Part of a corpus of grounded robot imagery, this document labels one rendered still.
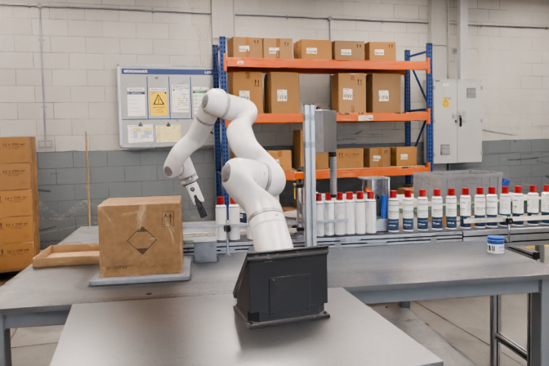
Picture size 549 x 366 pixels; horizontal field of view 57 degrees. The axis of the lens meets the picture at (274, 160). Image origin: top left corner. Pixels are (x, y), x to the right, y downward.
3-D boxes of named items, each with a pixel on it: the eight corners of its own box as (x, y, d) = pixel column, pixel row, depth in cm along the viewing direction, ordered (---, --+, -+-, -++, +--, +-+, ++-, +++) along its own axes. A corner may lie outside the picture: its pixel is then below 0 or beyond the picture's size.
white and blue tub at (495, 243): (485, 250, 229) (485, 234, 228) (502, 250, 227) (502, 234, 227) (488, 253, 222) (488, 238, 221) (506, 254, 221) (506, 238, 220)
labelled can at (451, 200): (453, 228, 256) (453, 187, 255) (458, 229, 250) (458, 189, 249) (444, 228, 255) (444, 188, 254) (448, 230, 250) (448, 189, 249)
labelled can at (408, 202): (411, 229, 252) (410, 189, 251) (415, 232, 247) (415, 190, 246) (400, 230, 252) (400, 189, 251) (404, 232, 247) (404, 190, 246)
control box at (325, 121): (336, 151, 238) (336, 110, 237) (323, 153, 223) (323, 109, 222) (317, 151, 243) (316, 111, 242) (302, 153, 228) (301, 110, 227)
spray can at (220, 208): (226, 238, 240) (225, 195, 239) (227, 241, 235) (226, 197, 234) (216, 239, 240) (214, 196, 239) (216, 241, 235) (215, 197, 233)
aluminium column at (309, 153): (314, 252, 231) (312, 104, 227) (316, 254, 226) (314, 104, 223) (305, 252, 230) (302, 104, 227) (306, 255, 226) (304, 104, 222)
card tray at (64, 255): (117, 250, 243) (116, 242, 243) (106, 264, 218) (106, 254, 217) (51, 253, 239) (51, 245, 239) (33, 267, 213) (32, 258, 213)
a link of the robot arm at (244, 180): (291, 212, 166) (274, 157, 180) (243, 206, 156) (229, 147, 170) (272, 232, 173) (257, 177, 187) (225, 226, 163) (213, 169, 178)
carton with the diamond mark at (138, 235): (183, 257, 217) (181, 194, 215) (182, 273, 193) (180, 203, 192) (110, 261, 212) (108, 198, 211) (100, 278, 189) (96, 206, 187)
